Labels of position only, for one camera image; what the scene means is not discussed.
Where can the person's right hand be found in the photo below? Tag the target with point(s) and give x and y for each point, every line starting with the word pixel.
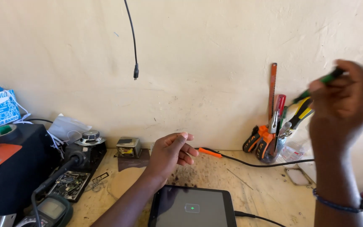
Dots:
pixel 342 110

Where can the person's left hand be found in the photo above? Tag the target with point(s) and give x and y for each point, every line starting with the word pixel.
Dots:
pixel 165 154

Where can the person's right fingers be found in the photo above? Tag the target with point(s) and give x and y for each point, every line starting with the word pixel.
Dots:
pixel 329 86

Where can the green and black screwdriver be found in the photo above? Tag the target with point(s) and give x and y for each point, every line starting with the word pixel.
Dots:
pixel 326 78

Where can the yellow and black tool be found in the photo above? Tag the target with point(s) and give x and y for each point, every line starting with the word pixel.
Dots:
pixel 301 115

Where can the orange hacksaw blade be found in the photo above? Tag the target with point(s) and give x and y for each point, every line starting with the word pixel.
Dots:
pixel 273 91

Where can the metal tweezers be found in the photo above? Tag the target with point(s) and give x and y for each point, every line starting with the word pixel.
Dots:
pixel 274 121

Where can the clear plastic packet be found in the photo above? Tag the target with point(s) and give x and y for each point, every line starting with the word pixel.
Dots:
pixel 293 151

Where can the clear tool holder jar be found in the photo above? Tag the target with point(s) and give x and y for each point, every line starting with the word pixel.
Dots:
pixel 271 153

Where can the orange and black pliers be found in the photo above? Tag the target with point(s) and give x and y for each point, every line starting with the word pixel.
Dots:
pixel 258 140

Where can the clear phone case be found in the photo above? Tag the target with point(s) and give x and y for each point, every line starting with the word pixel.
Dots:
pixel 298 176

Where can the orange pry tool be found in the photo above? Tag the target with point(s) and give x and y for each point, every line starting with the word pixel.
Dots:
pixel 210 152

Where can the black tablet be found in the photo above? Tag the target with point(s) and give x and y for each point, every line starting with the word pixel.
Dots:
pixel 192 206

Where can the small metal transformer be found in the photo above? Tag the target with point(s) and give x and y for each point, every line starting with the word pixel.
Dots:
pixel 128 147

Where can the small speaker magnet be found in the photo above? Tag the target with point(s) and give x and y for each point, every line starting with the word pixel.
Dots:
pixel 90 137

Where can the white plastic bag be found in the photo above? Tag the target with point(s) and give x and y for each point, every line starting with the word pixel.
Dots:
pixel 68 126

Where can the black tray of parts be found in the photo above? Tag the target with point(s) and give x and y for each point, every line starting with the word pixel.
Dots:
pixel 69 186

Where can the dark green multimeter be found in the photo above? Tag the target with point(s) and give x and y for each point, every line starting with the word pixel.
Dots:
pixel 49 210

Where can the black equipment box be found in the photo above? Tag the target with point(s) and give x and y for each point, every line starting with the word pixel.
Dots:
pixel 14 170

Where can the black tape roll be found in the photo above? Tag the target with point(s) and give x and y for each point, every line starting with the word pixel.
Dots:
pixel 4 131

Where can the small metal frame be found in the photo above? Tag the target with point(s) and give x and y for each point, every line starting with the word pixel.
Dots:
pixel 100 178

